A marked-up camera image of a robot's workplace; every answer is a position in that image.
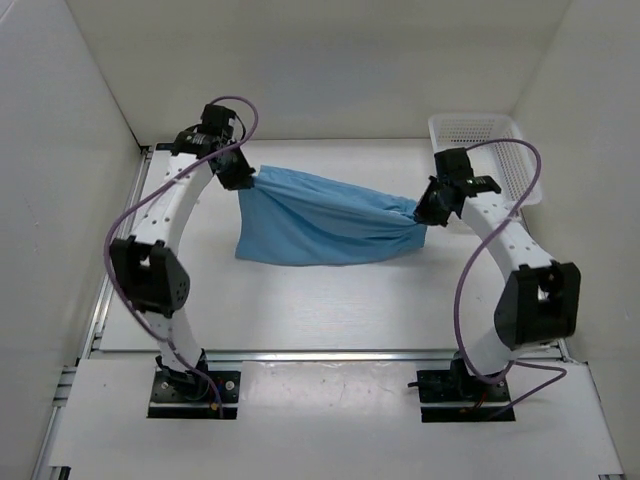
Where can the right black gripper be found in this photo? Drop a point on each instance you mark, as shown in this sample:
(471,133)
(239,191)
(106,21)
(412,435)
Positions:
(424,215)

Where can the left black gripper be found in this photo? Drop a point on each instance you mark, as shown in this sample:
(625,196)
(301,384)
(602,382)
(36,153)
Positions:
(241,179)

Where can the light blue shorts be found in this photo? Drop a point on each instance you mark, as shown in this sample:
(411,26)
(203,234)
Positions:
(293,218)

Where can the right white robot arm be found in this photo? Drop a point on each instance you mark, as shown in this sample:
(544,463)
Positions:
(484,211)

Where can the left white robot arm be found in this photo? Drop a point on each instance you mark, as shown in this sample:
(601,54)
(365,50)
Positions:
(142,245)

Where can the white plastic mesh basket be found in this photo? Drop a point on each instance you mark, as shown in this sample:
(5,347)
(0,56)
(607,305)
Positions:
(495,150)

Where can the aluminium left rail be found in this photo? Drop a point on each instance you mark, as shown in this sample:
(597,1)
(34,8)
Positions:
(114,253)

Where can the aluminium front rail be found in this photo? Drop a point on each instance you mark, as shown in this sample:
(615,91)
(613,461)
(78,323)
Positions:
(357,355)

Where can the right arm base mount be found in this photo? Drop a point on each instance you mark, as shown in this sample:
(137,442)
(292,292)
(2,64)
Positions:
(446,397)

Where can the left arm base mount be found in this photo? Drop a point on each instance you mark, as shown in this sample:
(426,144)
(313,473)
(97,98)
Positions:
(185,395)

